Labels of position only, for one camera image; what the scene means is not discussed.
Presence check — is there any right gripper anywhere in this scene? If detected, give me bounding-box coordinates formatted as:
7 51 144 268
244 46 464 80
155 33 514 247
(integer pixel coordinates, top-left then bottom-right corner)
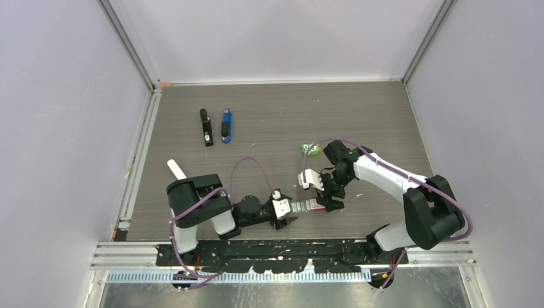
313 169 353 212

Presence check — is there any red staple box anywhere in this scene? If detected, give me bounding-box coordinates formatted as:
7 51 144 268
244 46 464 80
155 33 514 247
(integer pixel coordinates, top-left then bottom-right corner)
307 199 326 211

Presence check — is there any staple tray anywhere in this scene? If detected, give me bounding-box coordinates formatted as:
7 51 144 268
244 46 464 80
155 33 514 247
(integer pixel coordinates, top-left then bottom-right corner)
291 201 311 213

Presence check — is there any blue stapler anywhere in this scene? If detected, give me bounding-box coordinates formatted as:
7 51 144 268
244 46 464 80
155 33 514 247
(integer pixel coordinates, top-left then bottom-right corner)
221 108 232 144

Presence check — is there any white stapler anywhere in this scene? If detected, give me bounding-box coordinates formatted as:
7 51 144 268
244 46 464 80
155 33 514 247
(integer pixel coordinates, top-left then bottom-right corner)
167 159 187 180

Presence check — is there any black stapler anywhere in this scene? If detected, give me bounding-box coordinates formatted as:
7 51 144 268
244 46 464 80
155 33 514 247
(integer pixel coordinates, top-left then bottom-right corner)
200 108 214 147

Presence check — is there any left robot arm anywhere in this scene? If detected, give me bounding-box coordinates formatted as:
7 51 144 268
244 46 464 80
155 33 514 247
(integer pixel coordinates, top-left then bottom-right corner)
166 174 298 266

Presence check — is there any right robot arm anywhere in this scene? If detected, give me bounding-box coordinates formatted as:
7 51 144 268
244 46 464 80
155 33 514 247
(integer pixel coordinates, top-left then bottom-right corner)
299 140 472 264

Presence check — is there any green owl eraser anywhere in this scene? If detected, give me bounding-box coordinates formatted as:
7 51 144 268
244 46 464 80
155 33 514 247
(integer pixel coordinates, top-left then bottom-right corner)
301 143 321 155

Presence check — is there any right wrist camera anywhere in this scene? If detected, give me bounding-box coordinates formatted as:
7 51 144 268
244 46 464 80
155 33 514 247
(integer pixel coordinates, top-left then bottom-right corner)
298 169 324 191

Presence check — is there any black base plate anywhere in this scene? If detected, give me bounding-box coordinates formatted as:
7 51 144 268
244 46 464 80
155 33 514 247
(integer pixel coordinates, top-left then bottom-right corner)
155 239 402 274

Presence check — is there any slotted cable duct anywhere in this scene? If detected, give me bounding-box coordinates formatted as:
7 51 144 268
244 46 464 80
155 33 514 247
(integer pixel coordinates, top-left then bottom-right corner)
106 269 371 284

